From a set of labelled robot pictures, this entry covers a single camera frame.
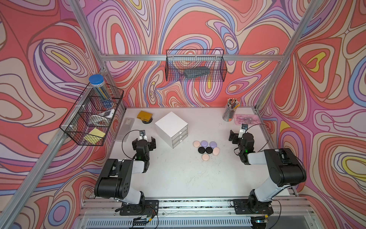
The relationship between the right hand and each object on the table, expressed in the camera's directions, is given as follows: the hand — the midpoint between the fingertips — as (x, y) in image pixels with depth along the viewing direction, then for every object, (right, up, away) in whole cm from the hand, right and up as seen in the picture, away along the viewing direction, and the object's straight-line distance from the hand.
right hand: (238, 133), depth 96 cm
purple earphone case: (-23, -7, 0) cm, 24 cm away
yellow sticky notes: (-77, +2, -33) cm, 84 cm away
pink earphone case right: (-16, -12, -2) cm, 20 cm away
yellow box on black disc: (-68, +13, +12) cm, 70 cm away
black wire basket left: (-87, +9, -22) cm, 90 cm away
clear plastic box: (-82, +2, +10) cm, 82 cm away
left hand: (-63, -3, -3) cm, 63 cm away
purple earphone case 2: (-17, -8, 0) cm, 19 cm away
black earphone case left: (-25, -11, -2) cm, 28 cm away
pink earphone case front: (-23, -15, -5) cm, 28 cm away
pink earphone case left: (-29, -7, 0) cm, 29 cm away
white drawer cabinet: (-45, +3, -6) cm, 46 cm away
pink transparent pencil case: (+15, +10, +16) cm, 24 cm away
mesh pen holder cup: (-2, +16, +11) cm, 20 cm away
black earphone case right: (-21, -11, -2) cm, 23 cm away
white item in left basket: (-77, +12, -22) cm, 81 cm away
